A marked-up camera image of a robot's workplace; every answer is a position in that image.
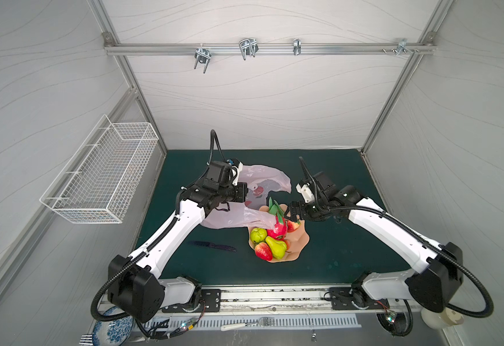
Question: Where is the green table mat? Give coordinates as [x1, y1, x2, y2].
[138, 149, 407, 285]

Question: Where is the blue white patterned plate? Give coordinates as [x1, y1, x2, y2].
[91, 316, 135, 346]

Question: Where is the middle metal clamp hook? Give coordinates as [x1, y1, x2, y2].
[238, 38, 258, 61]

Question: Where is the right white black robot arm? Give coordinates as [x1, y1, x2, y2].
[286, 159, 495, 337]

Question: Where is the small metal ring hook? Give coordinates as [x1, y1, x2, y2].
[293, 38, 302, 56]

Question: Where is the dark blue knife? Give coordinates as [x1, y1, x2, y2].
[188, 241, 237, 252]

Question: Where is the green apple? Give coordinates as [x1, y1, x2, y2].
[250, 227, 268, 245]

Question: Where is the left metal clamp hook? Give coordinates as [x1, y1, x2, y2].
[194, 48, 212, 74]

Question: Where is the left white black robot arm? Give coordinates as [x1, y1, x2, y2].
[90, 157, 248, 323]

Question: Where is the small strawberry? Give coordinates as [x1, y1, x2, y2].
[286, 220, 301, 233]

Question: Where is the metal clamp hook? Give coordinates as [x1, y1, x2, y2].
[194, 48, 212, 74]
[238, 38, 258, 61]

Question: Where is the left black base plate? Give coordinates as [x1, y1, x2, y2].
[161, 288, 222, 314]

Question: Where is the right metal bolt bracket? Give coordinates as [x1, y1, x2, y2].
[382, 39, 420, 56]

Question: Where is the green pear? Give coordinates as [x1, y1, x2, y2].
[265, 236, 288, 260]

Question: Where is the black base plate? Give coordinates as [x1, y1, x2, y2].
[161, 288, 222, 314]
[322, 287, 389, 311]

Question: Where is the pink green dragon fruit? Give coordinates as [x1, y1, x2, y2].
[267, 198, 287, 240]

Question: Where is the white handled fork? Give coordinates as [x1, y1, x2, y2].
[220, 317, 276, 332]

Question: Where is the red apple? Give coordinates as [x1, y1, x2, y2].
[254, 242, 273, 261]

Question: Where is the white vent strip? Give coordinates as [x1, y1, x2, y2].
[141, 313, 362, 332]

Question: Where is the white wire basket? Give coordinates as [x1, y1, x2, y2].
[39, 115, 158, 224]

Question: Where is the peach wavy fruit plate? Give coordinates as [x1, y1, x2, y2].
[248, 206, 310, 263]

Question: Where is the silver fork at corner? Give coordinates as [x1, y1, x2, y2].
[78, 334, 94, 346]

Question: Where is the pink plastic bag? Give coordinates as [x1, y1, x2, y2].
[201, 165, 292, 229]

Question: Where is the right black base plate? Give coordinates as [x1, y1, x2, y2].
[322, 287, 389, 311]

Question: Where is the metal crossbar rail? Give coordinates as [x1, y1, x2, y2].
[105, 42, 437, 56]

